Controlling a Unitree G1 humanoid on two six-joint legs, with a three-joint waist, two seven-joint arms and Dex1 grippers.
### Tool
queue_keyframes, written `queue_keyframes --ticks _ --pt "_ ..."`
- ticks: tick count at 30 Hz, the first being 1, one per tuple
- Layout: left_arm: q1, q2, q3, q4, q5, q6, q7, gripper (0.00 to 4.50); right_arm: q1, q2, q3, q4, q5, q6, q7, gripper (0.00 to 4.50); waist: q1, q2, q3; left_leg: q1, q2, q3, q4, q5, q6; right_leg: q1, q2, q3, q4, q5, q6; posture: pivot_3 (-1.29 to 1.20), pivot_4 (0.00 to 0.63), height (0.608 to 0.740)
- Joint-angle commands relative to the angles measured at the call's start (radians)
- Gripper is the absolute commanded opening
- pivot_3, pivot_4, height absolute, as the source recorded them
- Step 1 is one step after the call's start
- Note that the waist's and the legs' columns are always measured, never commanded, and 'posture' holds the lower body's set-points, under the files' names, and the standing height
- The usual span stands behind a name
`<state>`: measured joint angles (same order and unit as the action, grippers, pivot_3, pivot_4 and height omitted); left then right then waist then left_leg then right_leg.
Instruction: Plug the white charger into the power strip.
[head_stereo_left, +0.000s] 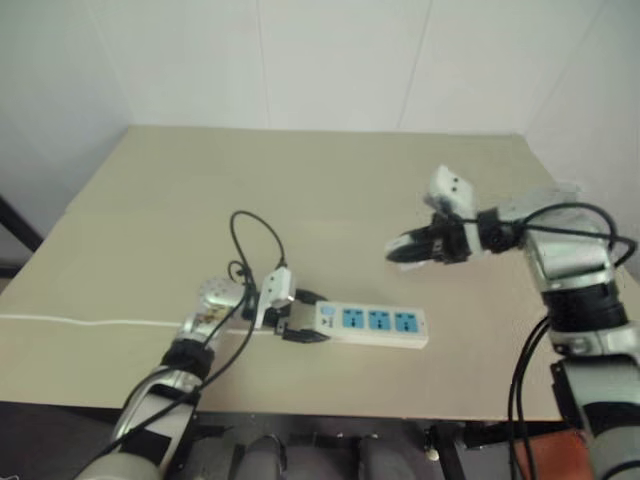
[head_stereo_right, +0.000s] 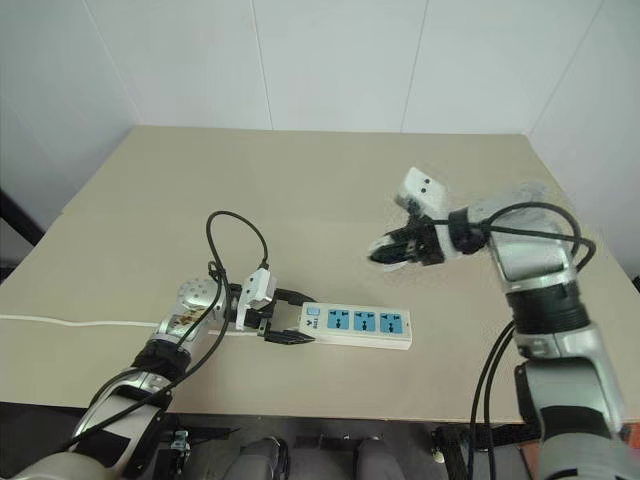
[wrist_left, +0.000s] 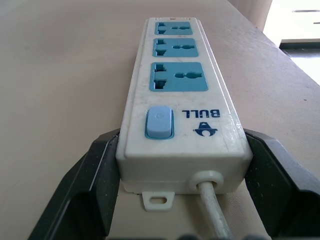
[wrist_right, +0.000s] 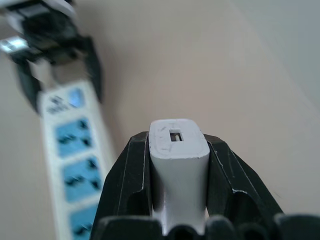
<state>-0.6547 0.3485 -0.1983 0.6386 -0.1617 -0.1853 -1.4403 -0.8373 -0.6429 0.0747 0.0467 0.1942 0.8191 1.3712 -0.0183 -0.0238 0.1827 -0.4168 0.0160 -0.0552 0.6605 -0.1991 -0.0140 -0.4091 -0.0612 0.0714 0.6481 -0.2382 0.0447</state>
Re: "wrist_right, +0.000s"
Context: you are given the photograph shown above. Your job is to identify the white USB charger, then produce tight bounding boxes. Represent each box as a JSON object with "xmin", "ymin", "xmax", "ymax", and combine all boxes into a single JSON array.
[{"xmin": 147, "ymin": 118, "xmax": 211, "ymax": 237}]

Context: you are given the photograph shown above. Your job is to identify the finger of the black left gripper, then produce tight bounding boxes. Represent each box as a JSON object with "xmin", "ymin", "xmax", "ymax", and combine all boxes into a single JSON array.
[
  {"xmin": 76, "ymin": 35, "xmax": 105, "ymax": 104},
  {"xmin": 15, "ymin": 59, "xmax": 43, "ymax": 116}
]

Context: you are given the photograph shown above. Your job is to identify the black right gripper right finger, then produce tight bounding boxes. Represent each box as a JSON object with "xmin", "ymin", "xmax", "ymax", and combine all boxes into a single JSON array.
[{"xmin": 201, "ymin": 133, "xmax": 285, "ymax": 226}]

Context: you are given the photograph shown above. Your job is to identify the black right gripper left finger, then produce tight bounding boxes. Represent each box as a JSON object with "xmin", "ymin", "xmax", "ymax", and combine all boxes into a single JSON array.
[{"xmin": 98, "ymin": 131, "xmax": 154, "ymax": 223}]

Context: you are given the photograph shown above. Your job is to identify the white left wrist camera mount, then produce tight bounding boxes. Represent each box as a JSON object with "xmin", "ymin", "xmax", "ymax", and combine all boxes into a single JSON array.
[{"xmin": 0, "ymin": 0, "xmax": 77, "ymax": 34}]

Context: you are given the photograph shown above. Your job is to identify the white power strip blue sockets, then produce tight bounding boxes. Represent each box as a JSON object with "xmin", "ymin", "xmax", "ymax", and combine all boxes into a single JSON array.
[{"xmin": 36, "ymin": 79, "xmax": 119, "ymax": 240}]

